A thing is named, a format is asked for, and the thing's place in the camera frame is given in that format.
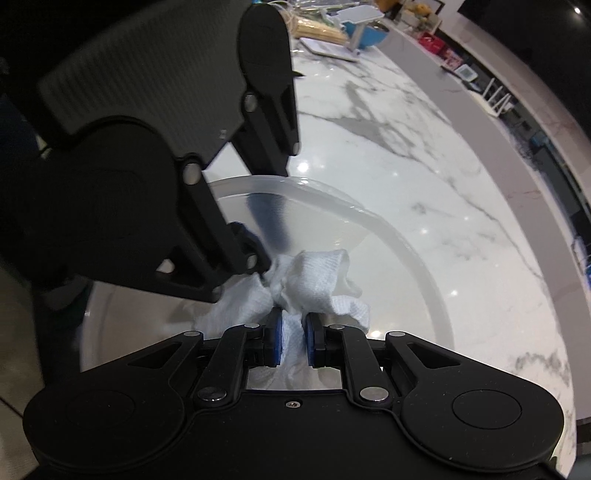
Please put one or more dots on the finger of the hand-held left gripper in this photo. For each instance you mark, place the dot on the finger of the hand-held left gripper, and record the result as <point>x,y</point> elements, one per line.
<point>272,138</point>
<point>244,251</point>

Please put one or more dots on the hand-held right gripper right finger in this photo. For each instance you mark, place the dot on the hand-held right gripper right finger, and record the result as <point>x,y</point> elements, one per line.
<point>310,341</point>

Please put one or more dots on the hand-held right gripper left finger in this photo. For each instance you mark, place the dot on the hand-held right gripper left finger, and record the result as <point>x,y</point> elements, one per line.
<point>276,341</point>

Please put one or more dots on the white cloth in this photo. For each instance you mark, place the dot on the white cloth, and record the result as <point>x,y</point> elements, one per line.
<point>309,281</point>

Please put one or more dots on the clear plastic bowl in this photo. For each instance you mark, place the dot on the clear plastic bowl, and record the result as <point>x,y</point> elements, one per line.
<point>369,277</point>

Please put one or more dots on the blue bowl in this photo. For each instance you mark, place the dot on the blue bowl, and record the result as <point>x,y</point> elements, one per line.
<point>374,34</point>

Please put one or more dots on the black pen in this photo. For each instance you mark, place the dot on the black pen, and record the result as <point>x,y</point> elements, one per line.
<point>298,74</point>

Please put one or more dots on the white flat device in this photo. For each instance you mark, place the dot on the white flat device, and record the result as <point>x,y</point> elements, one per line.
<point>328,48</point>

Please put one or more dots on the white phone stand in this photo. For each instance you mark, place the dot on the white phone stand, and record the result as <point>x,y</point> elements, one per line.
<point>358,16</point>

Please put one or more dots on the red box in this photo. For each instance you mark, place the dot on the red box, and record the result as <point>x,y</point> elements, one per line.
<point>434,46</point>

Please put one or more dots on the black remote control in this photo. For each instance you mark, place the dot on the black remote control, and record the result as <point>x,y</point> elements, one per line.
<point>449,68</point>

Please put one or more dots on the teddy bear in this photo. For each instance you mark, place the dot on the teddy bear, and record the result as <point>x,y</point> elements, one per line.
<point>421,10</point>

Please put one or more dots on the pink box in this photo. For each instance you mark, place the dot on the pink box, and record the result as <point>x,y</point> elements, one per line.
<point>454,56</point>

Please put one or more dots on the small white desk clock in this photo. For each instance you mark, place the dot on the small white desk clock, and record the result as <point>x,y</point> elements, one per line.
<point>465,74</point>

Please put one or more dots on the white wifi router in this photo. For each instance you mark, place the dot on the white wifi router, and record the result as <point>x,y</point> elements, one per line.
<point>496,104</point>

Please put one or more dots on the black television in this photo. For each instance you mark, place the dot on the black television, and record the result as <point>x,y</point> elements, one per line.
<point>531,37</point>

